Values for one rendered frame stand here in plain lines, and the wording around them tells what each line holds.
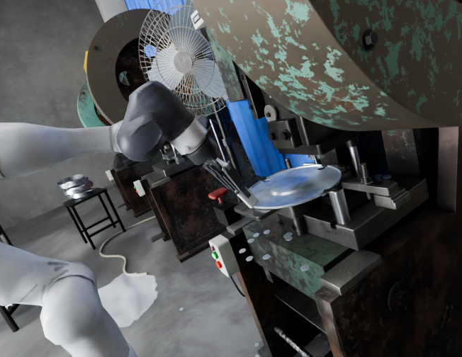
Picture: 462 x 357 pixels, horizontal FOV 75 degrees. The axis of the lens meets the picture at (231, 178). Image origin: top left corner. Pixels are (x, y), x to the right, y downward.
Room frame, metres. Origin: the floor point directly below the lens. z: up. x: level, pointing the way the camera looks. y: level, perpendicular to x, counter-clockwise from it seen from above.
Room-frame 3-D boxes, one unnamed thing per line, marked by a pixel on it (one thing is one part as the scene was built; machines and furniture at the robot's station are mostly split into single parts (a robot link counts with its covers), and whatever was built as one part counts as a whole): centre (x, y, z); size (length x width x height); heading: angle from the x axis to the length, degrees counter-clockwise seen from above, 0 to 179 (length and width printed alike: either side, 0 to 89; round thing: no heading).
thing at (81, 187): (3.36, 1.62, 0.40); 0.45 x 0.40 x 0.79; 36
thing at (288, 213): (0.82, -0.12, 0.72); 0.25 x 0.14 x 0.14; 114
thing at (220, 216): (1.08, 0.06, 0.62); 0.10 x 0.06 x 0.20; 24
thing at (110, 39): (2.62, 0.08, 0.87); 1.53 x 0.99 x 1.74; 112
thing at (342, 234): (0.89, -0.28, 0.68); 0.45 x 0.30 x 0.06; 24
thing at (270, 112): (0.87, -0.24, 1.04); 0.17 x 0.15 x 0.30; 114
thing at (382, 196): (0.74, -0.35, 0.76); 0.17 x 0.06 x 0.10; 24
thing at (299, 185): (0.84, -0.16, 0.78); 0.29 x 0.29 x 0.01
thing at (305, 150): (0.89, -0.28, 0.86); 0.20 x 0.16 x 0.05; 24
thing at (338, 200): (0.68, -0.23, 0.75); 0.03 x 0.03 x 0.10; 24
